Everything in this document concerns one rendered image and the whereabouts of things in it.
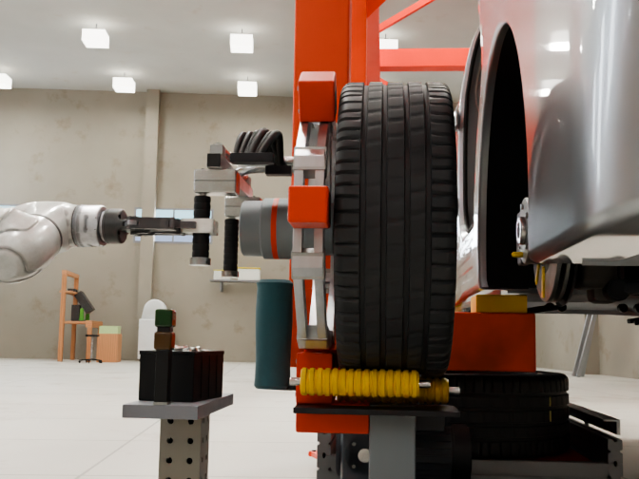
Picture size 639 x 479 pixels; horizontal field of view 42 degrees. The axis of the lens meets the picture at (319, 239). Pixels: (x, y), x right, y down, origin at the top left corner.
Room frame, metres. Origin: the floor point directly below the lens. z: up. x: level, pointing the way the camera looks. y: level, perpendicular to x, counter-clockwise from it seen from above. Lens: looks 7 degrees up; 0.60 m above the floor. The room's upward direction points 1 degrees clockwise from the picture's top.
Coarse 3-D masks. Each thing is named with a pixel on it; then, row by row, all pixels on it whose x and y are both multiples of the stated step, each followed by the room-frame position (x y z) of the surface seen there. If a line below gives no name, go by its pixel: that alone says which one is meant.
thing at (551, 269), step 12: (528, 204) 1.80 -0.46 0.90; (528, 216) 1.79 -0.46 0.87; (528, 228) 1.79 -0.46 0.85; (540, 264) 1.89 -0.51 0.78; (552, 264) 1.76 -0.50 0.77; (564, 264) 1.73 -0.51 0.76; (540, 276) 1.90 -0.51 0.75; (552, 276) 1.76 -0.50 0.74; (564, 276) 1.73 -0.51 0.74; (540, 288) 1.90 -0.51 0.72; (552, 288) 1.76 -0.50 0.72; (564, 288) 1.76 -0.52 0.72; (552, 300) 1.86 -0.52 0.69
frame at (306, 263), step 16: (304, 128) 1.69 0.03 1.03; (320, 128) 1.68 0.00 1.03; (336, 128) 1.95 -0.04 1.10; (304, 144) 1.64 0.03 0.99; (320, 144) 1.64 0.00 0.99; (304, 160) 1.61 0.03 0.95; (320, 160) 1.61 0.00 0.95; (304, 176) 1.63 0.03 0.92; (320, 176) 1.61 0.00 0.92; (320, 240) 1.61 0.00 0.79; (304, 256) 1.61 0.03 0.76; (320, 256) 1.61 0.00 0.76; (304, 272) 1.62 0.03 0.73; (320, 272) 1.62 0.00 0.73; (304, 288) 1.69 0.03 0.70; (320, 288) 1.65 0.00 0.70; (304, 304) 1.70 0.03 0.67; (320, 304) 1.68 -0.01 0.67; (304, 320) 1.71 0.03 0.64; (320, 320) 1.71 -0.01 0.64; (304, 336) 1.75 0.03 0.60; (320, 336) 1.74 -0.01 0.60
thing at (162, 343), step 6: (156, 336) 1.84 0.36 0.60; (162, 336) 1.84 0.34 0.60; (168, 336) 1.84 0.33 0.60; (174, 336) 1.87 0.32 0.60; (156, 342) 1.84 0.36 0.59; (162, 342) 1.84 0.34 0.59; (168, 342) 1.84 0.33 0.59; (174, 342) 1.87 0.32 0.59; (156, 348) 1.85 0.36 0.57; (162, 348) 1.84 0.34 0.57; (168, 348) 1.84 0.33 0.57; (174, 348) 1.88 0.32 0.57
